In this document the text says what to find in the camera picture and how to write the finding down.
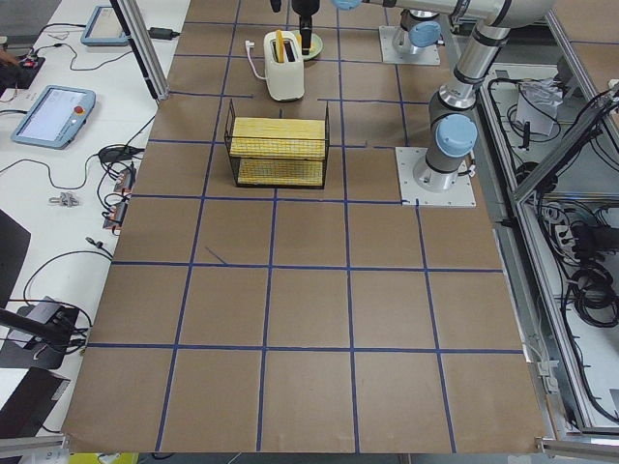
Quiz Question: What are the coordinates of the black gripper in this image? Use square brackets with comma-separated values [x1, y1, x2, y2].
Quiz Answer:
[270, 0, 320, 55]

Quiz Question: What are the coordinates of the white two-slot toaster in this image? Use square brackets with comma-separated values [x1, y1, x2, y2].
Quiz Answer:
[263, 30, 305, 102]

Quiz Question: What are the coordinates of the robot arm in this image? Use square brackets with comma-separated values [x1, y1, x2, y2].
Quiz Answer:
[378, 0, 554, 192]
[290, 0, 442, 56]

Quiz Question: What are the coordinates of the bread slice in toaster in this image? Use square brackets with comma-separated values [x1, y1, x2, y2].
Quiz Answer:
[275, 30, 284, 63]

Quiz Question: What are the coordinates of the light green plate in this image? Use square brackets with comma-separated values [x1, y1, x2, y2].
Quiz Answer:
[302, 33, 323, 61]

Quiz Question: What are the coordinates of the black power adapter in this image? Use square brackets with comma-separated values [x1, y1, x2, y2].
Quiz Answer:
[148, 27, 180, 41]

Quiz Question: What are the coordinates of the far teach pendant tablet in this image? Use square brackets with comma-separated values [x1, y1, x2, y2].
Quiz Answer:
[80, 5, 129, 46]

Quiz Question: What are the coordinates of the teach pendant tablet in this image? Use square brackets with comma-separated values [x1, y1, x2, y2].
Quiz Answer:
[11, 85, 97, 150]
[80, 5, 129, 46]

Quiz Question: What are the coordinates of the near teach pendant tablet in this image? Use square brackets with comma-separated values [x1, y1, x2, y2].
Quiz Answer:
[11, 85, 97, 150]

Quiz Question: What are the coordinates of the white toaster power cable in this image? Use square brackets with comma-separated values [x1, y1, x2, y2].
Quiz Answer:
[244, 40, 269, 82]

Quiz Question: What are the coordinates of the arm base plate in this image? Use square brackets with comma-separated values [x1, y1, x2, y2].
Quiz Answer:
[395, 147, 477, 208]
[378, 26, 441, 66]

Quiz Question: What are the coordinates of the black wire basket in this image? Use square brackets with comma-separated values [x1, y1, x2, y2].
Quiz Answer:
[223, 99, 332, 190]

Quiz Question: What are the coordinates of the aluminium frame post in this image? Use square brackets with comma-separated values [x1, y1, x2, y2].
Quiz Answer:
[110, 0, 169, 102]

